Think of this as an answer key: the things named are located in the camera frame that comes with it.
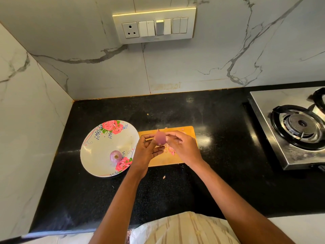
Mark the white wall switch panel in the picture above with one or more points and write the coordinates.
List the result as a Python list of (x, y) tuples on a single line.
[(153, 25)]

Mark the person's left hand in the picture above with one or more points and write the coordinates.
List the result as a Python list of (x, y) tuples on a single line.
[(145, 154)]

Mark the small pink onion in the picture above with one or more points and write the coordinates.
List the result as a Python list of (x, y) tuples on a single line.
[(160, 137), (116, 156)]

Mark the person's right forearm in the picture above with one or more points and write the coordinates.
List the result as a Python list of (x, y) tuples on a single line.
[(238, 203)]

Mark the white floral plate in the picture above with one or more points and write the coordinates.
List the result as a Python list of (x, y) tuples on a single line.
[(96, 148)]

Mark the wooden cutting board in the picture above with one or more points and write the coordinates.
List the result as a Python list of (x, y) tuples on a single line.
[(163, 159)]

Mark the person's right hand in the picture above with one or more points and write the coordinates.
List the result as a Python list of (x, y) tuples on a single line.
[(188, 149)]

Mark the stainless steel gas stove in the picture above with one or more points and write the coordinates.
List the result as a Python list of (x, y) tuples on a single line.
[(260, 100)]

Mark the person's left forearm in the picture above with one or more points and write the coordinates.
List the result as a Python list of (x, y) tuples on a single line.
[(119, 212)]

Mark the pile of onion peels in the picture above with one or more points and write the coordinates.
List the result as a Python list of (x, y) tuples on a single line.
[(171, 149)]

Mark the beige striped garment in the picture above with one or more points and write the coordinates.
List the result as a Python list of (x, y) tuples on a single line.
[(185, 228)]

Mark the black stone countertop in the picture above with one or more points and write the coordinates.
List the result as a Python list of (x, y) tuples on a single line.
[(228, 106)]

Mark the black stove burner grate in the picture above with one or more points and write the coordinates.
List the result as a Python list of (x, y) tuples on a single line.
[(299, 127), (319, 100)]

